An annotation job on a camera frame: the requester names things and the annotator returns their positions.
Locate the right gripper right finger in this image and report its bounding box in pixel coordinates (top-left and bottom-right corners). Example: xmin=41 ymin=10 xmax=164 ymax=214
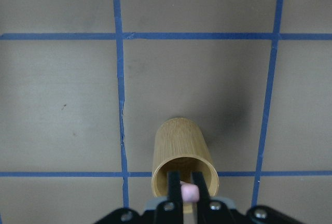
xmin=191 ymin=172 xmax=235 ymax=224

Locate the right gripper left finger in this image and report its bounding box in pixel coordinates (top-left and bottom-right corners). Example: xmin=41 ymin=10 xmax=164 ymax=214
xmin=154 ymin=171 xmax=184 ymax=224

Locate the pink chopstick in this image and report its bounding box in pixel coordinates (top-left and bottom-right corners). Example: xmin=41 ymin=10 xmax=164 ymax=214
xmin=180 ymin=181 xmax=200 ymax=203

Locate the bamboo chopstick holder cup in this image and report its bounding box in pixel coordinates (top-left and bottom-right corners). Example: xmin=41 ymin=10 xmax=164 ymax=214
xmin=151 ymin=118 xmax=219 ymax=197

